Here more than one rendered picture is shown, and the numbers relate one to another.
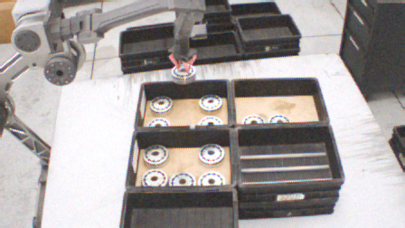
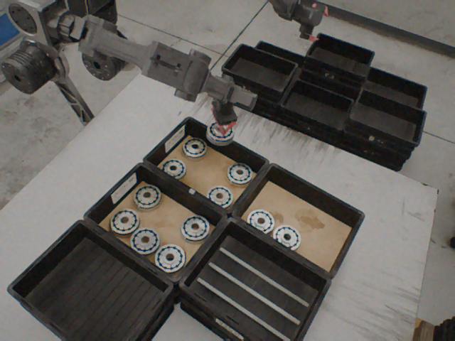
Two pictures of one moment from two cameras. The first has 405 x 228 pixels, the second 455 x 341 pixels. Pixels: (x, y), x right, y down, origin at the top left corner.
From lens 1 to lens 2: 0.67 m
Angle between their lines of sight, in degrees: 18
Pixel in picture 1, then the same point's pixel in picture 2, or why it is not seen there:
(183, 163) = (166, 219)
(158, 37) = (275, 68)
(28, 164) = not seen: hidden behind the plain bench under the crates
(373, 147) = (388, 331)
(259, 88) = (296, 187)
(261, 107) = (286, 207)
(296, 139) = (288, 268)
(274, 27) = (399, 118)
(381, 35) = not seen: outside the picture
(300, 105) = (329, 230)
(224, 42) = (338, 106)
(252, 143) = (243, 241)
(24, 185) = not seen: hidden behind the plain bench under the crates
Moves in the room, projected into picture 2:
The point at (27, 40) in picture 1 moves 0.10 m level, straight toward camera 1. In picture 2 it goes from (23, 18) to (7, 39)
